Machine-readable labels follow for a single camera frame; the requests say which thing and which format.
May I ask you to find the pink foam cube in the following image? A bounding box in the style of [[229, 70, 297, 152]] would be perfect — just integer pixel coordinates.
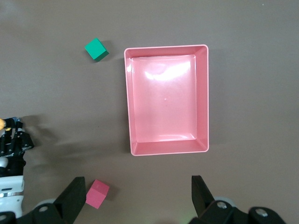
[[85, 179, 110, 209]]

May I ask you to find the green foam cube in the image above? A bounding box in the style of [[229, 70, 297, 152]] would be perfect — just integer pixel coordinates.
[[84, 38, 110, 63]]

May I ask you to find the brown table cover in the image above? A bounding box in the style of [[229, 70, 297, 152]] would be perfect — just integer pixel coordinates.
[[0, 0, 299, 224]]

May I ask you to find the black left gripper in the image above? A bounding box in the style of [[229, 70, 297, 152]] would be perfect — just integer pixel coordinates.
[[0, 120, 35, 178]]

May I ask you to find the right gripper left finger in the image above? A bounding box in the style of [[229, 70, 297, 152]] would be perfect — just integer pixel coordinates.
[[0, 176, 87, 224]]

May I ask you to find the pink plastic bin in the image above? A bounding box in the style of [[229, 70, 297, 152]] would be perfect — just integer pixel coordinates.
[[123, 44, 209, 156]]

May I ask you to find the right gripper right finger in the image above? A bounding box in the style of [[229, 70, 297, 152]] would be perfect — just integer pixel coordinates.
[[188, 175, 287, 224]]

